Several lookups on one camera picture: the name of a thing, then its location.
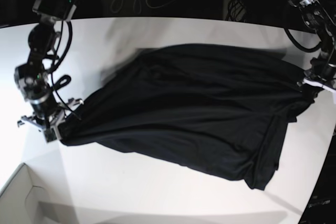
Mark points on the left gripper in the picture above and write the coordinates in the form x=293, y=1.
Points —
x=314, y=80

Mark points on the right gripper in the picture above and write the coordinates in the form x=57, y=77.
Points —
x=48, y=114

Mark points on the black long-sleeve t-shirt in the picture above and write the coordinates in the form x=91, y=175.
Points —
x=219, y=110

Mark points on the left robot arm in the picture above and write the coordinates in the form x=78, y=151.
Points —
x=319, y=17

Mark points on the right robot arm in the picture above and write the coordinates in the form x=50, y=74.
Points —
x=31, y=78

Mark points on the white cardboard box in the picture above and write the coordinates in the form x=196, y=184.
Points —
x=24, y=202

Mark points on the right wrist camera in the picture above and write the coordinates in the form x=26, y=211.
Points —
x=52, y=134

